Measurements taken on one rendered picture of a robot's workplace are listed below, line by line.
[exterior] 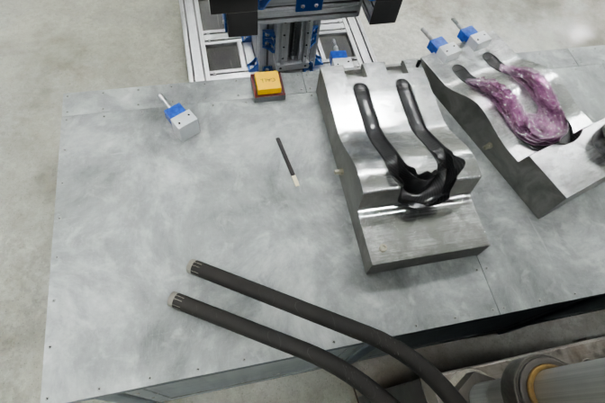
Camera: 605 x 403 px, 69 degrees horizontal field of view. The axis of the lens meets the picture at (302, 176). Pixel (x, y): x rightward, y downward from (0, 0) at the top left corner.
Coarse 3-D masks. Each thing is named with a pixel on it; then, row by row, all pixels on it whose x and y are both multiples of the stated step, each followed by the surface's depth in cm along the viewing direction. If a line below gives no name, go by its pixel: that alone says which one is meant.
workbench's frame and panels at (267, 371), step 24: (528, 312) 127; (552, 312) 136; (576, 312) 160; (408, 336) 119; (432, 336) 133; (456, 336) 149; (288, 360) 112; (360, 360) 153; (168, 384) 106; (192, 384) 116; (216, 384) 129; (240, 384) 141
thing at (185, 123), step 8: (160, 96) 107; (168, 104) 106; (176, 104) 105; (168, 112) 103; (176, 112) 104; (184, 112) 102; (192, 112) 102; (168, 120) 105; (176, 120) 101; (184, 120) 101; (192, 120) 101; (176, 128) 101; (184, 128) 101; (192, 128) 103; (184, 136) 103; (192, 136) 105
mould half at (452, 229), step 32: (320, 96) 112; (352, 96) 105; (384, 96) 106; (416, 96) 107; (352, 128) 101; (384, 128) 102; (352, 160) 92; (416, 160) 92; (352, 192) 95; (384, 192) 89; (384, 224) 92; (416, 224) 93; (448, 224) 93; (480, 224) 94; (384, 256) 89; (416, 256) 89; (448, 256) 93
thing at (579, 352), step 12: (552, 348) 90; (564, 348) 90; (576, 348) 90; (588, 348) 91; (600, 348) 91; (504, 360) 88; (564, 360) 89; (576, 360) 89; (588, 360) 89; (444, 372) 86; (492, 372) 87; (432, 396) 85
